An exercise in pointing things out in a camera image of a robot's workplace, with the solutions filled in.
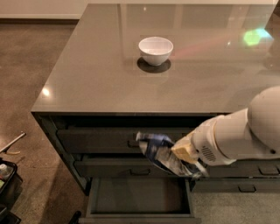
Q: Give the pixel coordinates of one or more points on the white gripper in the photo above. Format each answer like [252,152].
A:
[206,143]

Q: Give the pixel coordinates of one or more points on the blue chip bag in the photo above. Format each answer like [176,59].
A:
[158,149]

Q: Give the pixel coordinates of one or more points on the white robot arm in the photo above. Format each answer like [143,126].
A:
[251,133]

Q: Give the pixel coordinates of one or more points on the bottom right drawer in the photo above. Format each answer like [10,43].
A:
[236,185]

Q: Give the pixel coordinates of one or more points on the middle left drawer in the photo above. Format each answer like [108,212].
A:
[120,166]

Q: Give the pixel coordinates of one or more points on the middle right drawer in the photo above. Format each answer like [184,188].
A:
[246,169]

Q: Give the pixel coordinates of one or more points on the open bottom left drawer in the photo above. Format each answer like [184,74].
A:
[139,201]

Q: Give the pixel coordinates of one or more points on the top left drawer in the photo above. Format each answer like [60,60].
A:
[111,140]

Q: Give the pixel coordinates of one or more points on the dark grey drawer cabinet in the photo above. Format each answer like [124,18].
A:
[224,54]

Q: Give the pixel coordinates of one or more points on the black object near drawer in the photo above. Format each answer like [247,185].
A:
[75,218]

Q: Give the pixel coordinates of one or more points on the white ceramic bowl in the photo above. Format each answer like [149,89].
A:
[155,50]

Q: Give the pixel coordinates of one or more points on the black bin with bottle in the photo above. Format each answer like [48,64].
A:
[9,191]

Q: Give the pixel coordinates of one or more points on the metal tool on floor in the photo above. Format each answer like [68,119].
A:
[8,145]

